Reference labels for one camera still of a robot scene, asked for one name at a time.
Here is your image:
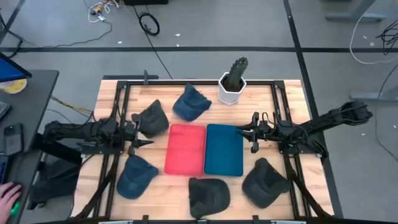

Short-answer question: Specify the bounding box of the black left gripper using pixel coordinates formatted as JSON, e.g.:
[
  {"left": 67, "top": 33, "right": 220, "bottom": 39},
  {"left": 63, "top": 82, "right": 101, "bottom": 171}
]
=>
[{"left": 123, "top": 114, "right": 155, "bottom": 157}]

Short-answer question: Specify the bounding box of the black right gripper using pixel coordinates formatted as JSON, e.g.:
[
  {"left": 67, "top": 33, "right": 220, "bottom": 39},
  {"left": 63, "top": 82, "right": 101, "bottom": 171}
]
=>
[{"left": 236, "top": 111, "right": 277, "bottom": 154}]

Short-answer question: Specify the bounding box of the dark grey cap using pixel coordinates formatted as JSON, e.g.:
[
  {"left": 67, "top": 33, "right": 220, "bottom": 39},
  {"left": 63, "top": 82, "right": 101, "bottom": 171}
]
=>
[
  {"left": 131, "top": 99, "right": 170, "bottom": 139},
  {"left": 188, "top": 177, "right": 231, "bottom": 220},
  {"left": 241, "top": 157, "right": 292, "bottom": 210}
]

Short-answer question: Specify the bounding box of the blue denim cap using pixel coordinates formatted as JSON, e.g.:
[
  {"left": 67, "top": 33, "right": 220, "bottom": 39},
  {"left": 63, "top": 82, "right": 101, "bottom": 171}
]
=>
[
  {"left": 172, "top": 83, "right": 213, "bottom": 123},
  {"left": 116, "top": 154, "right": 160, "bottom": 200}
]

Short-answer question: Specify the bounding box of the blue plastic tray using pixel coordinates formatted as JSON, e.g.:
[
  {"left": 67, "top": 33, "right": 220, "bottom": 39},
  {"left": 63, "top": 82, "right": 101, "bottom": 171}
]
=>
[{"left": 204, "top": 123, "right": 244, "bottom": 177}]

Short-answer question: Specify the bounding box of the white hexagonal plant pot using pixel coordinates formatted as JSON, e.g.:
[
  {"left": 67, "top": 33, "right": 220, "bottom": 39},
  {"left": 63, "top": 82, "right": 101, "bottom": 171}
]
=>
[{"left": 218, "top": 72, "right": 248, "bottom": 106}]

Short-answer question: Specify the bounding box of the red plastic tray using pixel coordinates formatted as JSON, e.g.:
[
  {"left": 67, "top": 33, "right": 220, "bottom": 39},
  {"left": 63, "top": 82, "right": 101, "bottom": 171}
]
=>
[{"left": 164, "top": 123, "right": 207, "bottom": 177}]

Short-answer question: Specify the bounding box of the green cactus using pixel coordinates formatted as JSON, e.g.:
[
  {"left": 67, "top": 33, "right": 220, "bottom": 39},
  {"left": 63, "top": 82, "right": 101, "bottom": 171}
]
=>
[{"left": 224, "top": 56, "right": 249, "bottom": 93}]

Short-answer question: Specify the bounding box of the dark grey side desk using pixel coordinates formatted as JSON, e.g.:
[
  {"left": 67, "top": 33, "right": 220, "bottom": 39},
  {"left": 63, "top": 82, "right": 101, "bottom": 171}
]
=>
[{"left": 0, "top": 69, "right": 60, "bottom": 224}]

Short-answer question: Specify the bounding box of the grey desk foot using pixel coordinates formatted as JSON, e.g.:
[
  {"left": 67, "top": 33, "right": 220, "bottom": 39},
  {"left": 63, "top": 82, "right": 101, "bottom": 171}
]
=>
[
  {"left": 325, "top": 0, "right": 398, "bottom": 23},
  {"left": 350, "top": 83, "right": 398, "bottom": 101}
]

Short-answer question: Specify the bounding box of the black smartphone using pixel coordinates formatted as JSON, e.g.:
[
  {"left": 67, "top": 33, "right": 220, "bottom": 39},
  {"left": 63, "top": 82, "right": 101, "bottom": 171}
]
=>
[{"left": 3, "top": 123, "right": 25, "bottom": 157}]

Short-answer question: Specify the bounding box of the black box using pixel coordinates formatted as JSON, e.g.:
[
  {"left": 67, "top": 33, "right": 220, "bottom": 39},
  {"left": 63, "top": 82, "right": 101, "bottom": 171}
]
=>
[{"left": 123, "top": 0, "right": 169, "bottom": 6}]

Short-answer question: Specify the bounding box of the yellow round pad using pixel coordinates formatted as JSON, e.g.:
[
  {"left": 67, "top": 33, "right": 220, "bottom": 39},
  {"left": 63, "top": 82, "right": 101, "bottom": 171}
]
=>
[{"left": 0, "top": 78, "right": 29, "bottom": 95}]

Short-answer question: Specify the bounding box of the grey keyboard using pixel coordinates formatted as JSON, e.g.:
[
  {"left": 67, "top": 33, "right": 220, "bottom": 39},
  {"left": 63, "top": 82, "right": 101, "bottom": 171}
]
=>
[{"left": 0, "top": 100, "right": 11, "bottom": 121}]

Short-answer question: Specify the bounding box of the black computer mouse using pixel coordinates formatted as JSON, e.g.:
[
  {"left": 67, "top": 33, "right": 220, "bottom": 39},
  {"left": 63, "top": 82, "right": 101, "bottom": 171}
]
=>
[{"left": 2, "top": 182, "right": 24, "bottom": 219}]

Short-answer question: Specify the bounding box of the monitor with blue screen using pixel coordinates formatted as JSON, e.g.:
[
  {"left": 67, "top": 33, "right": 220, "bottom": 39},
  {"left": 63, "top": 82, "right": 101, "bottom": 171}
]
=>
[{"left": 0, "top": 51, "right": 33, "bottom": 83}]

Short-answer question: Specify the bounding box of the person's hand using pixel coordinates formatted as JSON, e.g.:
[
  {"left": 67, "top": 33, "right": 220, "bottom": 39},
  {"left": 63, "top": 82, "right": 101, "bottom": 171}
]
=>
[{"left": 0, "top": 182, "right": 23, "bottom": 224}]

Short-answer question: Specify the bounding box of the black stand leg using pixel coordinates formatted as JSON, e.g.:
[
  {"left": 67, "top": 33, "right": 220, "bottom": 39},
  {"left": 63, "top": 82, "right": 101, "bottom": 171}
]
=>
[{"left": 0, "top": 0, "right": 27, "bottom": 58}]

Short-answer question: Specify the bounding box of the black aluminium table frame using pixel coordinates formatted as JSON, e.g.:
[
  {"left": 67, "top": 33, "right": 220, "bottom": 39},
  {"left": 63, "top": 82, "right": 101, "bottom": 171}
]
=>
[{"left": 71, "top": 70, "right": 335, "bottom": 224}]

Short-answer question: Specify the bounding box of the yellow cable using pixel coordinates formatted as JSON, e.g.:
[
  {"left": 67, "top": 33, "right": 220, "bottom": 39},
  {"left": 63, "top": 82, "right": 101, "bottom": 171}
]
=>
[{"left": 49, "top": 95, "right": 95, "bottom": 115}]

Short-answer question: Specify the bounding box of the black coiled cable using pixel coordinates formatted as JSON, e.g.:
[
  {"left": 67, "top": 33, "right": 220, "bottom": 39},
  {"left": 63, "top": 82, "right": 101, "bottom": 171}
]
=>
[{"left": 132, "top": 4, "right": 174, "bottom": 80}]

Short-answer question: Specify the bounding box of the thin black cable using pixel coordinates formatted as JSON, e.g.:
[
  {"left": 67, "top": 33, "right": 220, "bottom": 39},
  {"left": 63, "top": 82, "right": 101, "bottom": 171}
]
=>
[
  {"left": 9, "top": 19, "right": 113, "bottom": 49},
  {"left": 374, "top": 63, "right": 398, "bottom": 154}
]

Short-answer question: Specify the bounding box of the white cable bundle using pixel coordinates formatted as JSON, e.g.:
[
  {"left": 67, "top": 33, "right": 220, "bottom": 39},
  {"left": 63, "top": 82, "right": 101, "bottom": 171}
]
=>
[{"left": 83, "top": 0, "right": 121, "bottom": 24}]

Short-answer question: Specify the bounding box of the black cable bundle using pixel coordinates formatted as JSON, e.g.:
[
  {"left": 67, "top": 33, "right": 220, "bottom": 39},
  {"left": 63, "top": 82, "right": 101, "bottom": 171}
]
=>
[{"left": 375, "top": 19, "right": 398, "bottom": 56}]

